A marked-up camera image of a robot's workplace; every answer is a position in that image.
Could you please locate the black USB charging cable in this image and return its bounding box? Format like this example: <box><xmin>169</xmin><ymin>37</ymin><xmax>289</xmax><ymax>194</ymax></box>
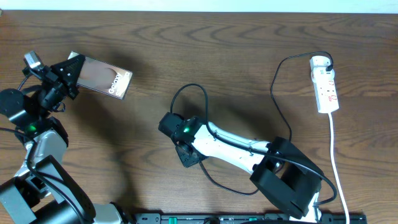
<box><xmin>197</xmin><ymin>51</ymin><xmax>334</xmax><ymax>196</ymax></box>

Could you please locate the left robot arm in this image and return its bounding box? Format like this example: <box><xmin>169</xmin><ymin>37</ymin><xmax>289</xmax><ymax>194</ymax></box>
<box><xmin>1</xmin><ymin>51</ymin><xmax>135</xmax><ymax>224</ymax></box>

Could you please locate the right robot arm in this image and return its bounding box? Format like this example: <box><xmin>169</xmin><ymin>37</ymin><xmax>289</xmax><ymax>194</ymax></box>
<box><xmin>159</xmin><ymin>112</ymin><xmax>323</xmax><ymax>223</ymax></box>

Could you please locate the white power strip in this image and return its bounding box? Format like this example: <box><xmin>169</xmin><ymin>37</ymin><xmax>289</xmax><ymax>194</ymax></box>
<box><xmin>311</xmin><ymin>67</ymin><xmax>339</xmax><ymax>114</ymax></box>

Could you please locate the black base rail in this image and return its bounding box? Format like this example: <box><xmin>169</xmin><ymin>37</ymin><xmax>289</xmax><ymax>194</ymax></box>
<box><xmin>135</xmin><ymin>212</ymin><xmax>368</xmax><ymax>224</ymax></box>

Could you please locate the right black camera cable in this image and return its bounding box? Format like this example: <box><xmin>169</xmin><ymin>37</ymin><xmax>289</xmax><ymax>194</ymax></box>
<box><xmin>169</xmin><ymin>83</ymin><xmax>338</xmax><ymax>207</ymax></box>

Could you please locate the black camera cable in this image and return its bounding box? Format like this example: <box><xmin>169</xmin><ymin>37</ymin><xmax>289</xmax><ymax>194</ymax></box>
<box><xmin>169</xmin><ymin>83</ymin><xmax>338</xmax><ymax>207</ymax></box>
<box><xmin>0</xmin><ymin>73</ymin><xmax>91</xmax><ymax>224</ymax></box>

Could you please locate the left black camera cable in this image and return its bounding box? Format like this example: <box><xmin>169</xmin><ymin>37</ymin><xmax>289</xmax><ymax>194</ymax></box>
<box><xmin>0</xmin><ymin>73</ymin><xmax>91</xmax><ymax>224</ymax></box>

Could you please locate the white power strip cord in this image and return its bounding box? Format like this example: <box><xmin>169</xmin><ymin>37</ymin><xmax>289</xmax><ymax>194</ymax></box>
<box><xmin>328</xmin><ymin>112</ymin><xmax>350</xmax><ymax>224</ymax></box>

